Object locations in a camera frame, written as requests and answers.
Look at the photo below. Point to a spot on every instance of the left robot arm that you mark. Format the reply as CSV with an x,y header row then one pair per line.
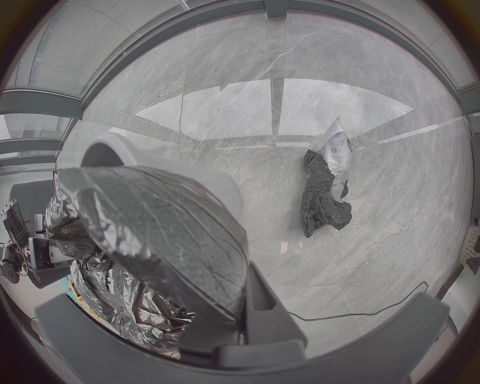
x,y
15,232

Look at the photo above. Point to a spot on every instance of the clear printed wrapper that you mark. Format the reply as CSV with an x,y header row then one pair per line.
x,y
337,150

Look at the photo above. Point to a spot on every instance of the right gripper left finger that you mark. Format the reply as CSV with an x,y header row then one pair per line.
x,y
215,330

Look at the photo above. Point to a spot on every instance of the crumpled black plastic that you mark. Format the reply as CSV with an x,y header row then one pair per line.
x,y
320,202

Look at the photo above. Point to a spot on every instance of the black plastic bag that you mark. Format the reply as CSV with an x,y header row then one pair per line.
x,y
161,225

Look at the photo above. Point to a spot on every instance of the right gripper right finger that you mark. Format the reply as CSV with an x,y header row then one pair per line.
x,y
268,322

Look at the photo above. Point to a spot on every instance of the white trash bin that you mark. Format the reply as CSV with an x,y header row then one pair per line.
x,y
215,183

